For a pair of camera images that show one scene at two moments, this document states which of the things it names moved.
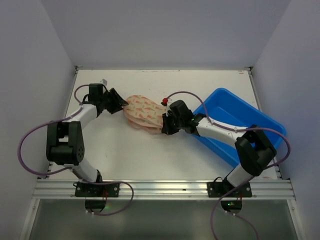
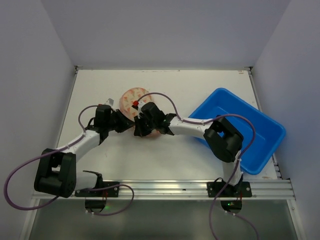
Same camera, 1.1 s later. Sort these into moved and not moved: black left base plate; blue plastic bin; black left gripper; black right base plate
Moved: black left gripper
Not moved: black left base plate; blue plastic bin; black right base plate
